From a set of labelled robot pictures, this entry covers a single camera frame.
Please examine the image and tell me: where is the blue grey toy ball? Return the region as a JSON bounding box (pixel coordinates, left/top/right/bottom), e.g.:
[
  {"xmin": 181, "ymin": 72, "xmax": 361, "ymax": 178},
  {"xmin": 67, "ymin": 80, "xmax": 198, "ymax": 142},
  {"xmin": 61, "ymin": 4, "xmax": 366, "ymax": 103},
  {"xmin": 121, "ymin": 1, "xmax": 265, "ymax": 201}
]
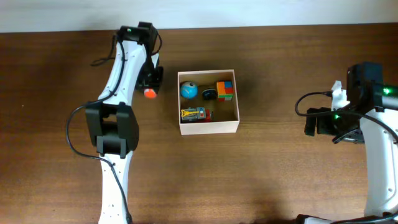
[{"xmin": 180, "ymin": 82, "xmax": 198, "ymax": 100}]

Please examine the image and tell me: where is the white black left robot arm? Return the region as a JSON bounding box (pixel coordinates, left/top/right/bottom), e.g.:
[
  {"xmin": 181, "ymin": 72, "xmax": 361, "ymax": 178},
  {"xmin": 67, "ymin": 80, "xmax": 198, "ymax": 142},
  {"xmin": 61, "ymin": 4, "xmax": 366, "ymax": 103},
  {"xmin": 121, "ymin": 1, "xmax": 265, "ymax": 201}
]
[{"xmin": 85, "ymin": 22, "xmax": 164, "ymax": 223}]

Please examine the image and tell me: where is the multicoloured puzzle cube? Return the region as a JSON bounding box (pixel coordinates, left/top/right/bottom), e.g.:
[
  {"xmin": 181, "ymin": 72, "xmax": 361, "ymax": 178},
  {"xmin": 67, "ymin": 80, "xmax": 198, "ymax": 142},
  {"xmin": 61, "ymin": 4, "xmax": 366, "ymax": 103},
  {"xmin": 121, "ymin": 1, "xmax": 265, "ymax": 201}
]
[{"xmin": 216, "ymin": 80, "xmax": 234, "ymax": 101}]

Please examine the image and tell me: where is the pink grey toy ball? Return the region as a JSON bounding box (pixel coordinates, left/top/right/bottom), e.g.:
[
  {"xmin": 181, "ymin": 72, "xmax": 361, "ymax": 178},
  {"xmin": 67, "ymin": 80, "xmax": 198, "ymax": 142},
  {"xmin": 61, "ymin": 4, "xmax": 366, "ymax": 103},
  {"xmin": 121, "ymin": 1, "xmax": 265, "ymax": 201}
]
[{"xmin": 144, "ymin": 88, "xmax": 157, "ymax": 99}]

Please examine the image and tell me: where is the pink cardboard box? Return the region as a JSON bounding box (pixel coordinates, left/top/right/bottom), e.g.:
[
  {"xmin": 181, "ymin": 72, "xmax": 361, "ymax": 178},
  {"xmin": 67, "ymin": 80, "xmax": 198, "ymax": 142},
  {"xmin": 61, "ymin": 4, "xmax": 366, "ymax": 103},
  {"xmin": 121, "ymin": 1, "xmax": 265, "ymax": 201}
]
[{"xmin": 177, "ymin": 70, "xmax": 240, "ymax": 135}]

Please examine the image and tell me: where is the red grey toy fire truck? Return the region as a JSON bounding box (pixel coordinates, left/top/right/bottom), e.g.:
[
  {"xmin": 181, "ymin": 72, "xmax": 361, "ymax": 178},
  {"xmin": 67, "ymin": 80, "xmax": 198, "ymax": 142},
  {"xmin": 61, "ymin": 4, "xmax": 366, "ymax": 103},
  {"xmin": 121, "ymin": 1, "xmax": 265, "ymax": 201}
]
[{"xmin": 180, "ymin": 107, "xmax": 212, "ymax": 123}]

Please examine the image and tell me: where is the small black round container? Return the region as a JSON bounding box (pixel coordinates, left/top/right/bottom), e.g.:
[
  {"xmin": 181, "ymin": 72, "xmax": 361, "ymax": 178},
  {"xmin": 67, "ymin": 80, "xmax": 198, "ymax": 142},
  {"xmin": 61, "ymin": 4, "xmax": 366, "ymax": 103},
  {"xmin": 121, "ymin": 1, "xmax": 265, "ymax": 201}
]
[{"xmin": 201, "ymin": 88, "xmax": 218, "ymax": 100}]

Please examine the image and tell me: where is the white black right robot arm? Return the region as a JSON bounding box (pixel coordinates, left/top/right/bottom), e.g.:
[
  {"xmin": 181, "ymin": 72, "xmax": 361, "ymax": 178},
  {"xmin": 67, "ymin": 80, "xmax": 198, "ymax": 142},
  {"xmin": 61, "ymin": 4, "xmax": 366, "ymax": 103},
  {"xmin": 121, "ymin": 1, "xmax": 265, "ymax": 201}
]
[{"xmin": 296, "ymin": 62, "xmax": 397, "ymax": 223}]

